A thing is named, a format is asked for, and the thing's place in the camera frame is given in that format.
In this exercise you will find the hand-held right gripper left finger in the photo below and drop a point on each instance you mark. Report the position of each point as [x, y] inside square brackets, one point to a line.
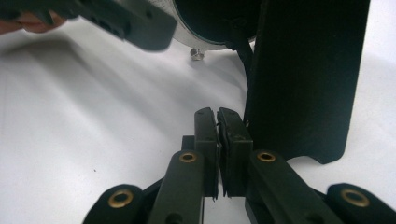
[207, 140]

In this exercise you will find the black cloth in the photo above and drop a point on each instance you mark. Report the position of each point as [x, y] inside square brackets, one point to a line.
[305, 77]

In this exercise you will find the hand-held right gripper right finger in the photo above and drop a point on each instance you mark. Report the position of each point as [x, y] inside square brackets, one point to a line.
[235, 149]

